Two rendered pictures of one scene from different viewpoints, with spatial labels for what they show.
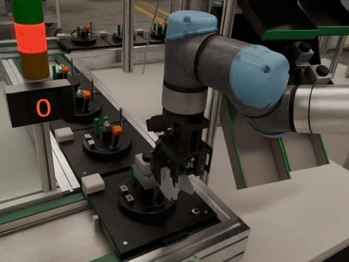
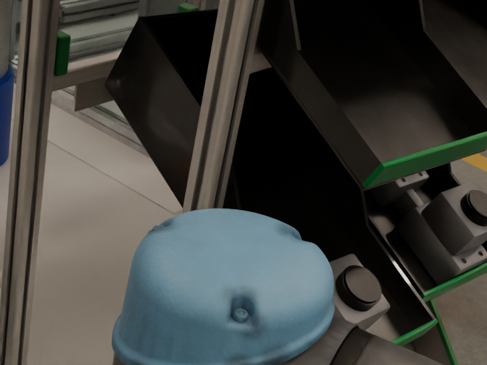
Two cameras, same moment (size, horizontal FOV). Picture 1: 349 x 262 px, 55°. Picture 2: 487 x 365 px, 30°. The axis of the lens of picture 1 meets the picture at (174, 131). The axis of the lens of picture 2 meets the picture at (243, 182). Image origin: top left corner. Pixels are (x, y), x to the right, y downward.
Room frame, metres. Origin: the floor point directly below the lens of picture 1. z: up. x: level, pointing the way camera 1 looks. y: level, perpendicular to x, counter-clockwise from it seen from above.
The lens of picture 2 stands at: (0.27, 0.10, 1.59)
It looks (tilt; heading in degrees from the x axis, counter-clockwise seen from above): 28 degrees down; 335
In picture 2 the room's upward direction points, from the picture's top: 12 degrees clockwise
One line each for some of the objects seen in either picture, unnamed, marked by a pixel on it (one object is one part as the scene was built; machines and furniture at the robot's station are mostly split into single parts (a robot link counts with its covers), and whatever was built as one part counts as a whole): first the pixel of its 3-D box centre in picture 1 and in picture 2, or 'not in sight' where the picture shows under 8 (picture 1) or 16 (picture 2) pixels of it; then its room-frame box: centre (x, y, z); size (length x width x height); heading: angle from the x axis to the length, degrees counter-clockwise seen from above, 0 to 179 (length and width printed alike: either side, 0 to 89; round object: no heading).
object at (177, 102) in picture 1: (186, 96); not in sight; (0.52, -0.01, 1.28); 0.08 x 0.08 x 0.05
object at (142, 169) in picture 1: (146, 165); not in sight; (0.62, 0.06, 1.06); 0.08 x 0.04 x 0.07; 33
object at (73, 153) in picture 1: (106, 133); not in sight; (0.82, 0.19, 1.01); 0.24 x 0.24 x 0.13; 34
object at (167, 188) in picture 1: (170, 188); not in sight; (0.50, 0.00, 1.09); 0.06 x 0.03 x 0.09; 34
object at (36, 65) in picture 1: (34, 62); not in sight; (0.60, 0.27, 1.28); 0.05 x 0.05 x 0.05
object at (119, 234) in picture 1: (146, 201); not in sight; (0.61, 0.05, 0.96); 0.24 x 0.24 x 0.02; 34
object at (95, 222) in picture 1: (96, 223); not in sight; (0.54, 0.16, 0.95); 0.01 x 0.01 x 0.04; 34
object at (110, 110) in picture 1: (80, 100); not in sight; (1.03, 0.33, 1.01); 0.24 x 0.24 x 0.13; 34
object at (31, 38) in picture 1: (30, 36); not in sight; (0.60, 0.27, 1.33); 0.05 x 0.05 x 0.05
